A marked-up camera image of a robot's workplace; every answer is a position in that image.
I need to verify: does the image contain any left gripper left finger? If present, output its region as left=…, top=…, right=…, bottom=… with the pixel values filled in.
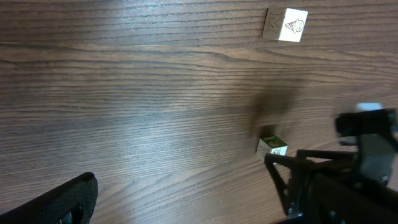
left=1, top=172, right=98, bottom=224

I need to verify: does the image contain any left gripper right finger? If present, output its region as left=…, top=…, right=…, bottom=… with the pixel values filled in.
left=306, top=174, right=397, bottom=224

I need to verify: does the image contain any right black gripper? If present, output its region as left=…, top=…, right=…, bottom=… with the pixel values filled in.
left=264, top=102, right=397, bottom=218

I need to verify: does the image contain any green sided wooden block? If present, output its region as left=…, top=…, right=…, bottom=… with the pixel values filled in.
left=256, top=135, right=288, bottom=161

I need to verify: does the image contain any plain deer wooden block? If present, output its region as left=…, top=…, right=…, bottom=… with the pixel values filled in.
left=262, top=8, right=308, bottom=42

